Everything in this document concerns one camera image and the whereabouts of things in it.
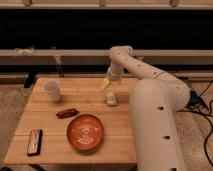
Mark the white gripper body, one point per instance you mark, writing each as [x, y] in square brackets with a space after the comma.
[107, 82]

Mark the red pepper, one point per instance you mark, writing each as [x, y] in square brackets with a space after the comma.
[67, 113]

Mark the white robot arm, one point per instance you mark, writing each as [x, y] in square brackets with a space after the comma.
[154, 99]

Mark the orange bowl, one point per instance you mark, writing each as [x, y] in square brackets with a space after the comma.
[85, 132]

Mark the white plastic cup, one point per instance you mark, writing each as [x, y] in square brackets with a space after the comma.
[52, 88]

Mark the wooden table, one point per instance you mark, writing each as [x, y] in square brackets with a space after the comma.
[85, 95]

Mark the black rectangular box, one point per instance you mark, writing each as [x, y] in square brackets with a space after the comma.
[34, 143]

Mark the blue power adapter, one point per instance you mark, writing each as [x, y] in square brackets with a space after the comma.
[194, 98]

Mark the grey horizontal rail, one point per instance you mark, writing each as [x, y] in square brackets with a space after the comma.
[101, 57]

